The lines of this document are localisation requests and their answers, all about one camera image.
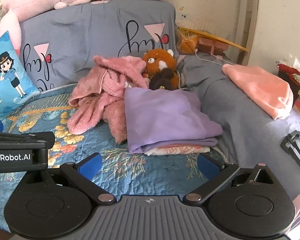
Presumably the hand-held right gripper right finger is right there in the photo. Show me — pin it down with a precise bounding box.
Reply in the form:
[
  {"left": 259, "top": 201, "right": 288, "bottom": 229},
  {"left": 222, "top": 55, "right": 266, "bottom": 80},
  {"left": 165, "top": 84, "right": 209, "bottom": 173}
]
[{"left": 182, "top": 152, "right": 282, "bottom": 204}]

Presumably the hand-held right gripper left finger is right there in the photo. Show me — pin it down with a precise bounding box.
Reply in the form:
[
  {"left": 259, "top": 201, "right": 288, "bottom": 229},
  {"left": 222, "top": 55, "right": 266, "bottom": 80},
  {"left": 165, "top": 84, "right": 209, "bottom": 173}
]
[{"left": 17, "top": 152, "right": 117, "bottom": 205}]

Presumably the white printed t-shirt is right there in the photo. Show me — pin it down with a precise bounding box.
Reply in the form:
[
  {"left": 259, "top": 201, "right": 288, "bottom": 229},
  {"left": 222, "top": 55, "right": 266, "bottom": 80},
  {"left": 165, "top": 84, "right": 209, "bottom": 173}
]
[{"left": 144, "top": 144, "right": 212, "bottom": 155}]

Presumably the purple garment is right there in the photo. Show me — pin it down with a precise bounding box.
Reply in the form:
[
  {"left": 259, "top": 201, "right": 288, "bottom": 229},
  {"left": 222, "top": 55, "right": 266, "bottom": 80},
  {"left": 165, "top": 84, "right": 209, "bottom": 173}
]
[{"left": 124, "top": 87, "right": 223, "bottom": 154}]

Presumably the pink fluffy jacket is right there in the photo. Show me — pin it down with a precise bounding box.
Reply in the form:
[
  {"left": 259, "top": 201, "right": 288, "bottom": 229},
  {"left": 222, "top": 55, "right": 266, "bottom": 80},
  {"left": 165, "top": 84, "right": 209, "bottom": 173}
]
[{"left": 67, "top": 55, "right": 150, "bottom": 144}]

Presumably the salmon fleece garment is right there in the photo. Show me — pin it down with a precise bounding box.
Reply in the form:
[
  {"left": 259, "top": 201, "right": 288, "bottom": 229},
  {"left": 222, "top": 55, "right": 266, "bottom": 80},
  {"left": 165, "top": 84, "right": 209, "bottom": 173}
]
[{"left": 222, "top": 64, "right": 294, "bottom": 120}]

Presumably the blue cartoon cushion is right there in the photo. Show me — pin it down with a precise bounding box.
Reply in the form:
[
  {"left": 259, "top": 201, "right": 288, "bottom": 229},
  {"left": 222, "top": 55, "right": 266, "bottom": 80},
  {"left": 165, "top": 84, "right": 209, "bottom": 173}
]
[{"left": 0, "top": 30, "right": 40, "bottom": 122}]

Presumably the black folding stand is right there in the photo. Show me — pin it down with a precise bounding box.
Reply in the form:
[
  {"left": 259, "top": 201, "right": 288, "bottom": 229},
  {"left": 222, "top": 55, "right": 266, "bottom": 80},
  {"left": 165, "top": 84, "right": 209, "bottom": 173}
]
[{"left": 280, "top": 130, "right": 300, "bottom": 178}]

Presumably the red panda plush toy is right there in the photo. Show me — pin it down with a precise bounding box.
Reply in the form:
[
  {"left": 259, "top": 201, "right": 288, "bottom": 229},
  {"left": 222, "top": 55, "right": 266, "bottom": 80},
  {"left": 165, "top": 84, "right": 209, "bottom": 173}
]
[{"left": 141, "top": 49, "right": 180, "bottom": 90}]

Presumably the dark bin with red rim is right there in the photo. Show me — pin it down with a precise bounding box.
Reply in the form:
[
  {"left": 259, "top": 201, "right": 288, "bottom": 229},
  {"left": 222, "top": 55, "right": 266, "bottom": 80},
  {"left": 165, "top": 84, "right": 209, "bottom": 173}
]
[{"left": 276, "top": 54, "right": 300, "bottom": 105}]

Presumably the pink basket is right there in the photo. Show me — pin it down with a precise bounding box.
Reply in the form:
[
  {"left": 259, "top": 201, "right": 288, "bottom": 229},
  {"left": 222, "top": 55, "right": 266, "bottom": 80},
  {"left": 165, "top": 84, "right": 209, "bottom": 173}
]
[{"left": 197, "top": 37, "right": 229, "bottom": 55}]

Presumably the orange bread bag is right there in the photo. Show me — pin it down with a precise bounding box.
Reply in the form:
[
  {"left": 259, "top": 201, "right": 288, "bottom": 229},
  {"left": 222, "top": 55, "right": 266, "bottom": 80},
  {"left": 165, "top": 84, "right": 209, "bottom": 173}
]
[{"left": 177, "top": 29, "right": 199, "bottom": 55}]

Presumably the yellow-rimmed board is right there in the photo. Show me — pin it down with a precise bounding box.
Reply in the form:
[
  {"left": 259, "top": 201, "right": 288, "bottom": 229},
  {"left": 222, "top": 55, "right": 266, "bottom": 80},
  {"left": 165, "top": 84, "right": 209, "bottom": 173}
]
[{"left": 179, "top": 27, "right": 248, "bottom": 52}]

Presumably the large pink plush toy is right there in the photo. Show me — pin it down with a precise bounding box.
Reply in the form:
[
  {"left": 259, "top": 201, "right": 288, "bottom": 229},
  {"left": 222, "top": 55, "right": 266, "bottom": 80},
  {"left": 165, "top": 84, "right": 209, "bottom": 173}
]
[{"left": 0, "top": 0, "right": 93, "bottom": 55}]

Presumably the grey printed sofa cover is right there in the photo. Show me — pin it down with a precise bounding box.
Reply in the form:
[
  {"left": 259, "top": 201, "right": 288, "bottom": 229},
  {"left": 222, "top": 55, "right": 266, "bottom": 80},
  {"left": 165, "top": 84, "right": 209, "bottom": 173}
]
[{"left": 17, "top": 0, "right": 300, "bottom": 220}]

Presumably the white cable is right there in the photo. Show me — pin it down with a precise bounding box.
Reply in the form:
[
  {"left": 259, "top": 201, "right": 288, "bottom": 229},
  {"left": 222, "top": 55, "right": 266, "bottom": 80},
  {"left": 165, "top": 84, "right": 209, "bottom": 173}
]
[{"left": 194, "top": 49, "right": 230, "bottom": 64}]

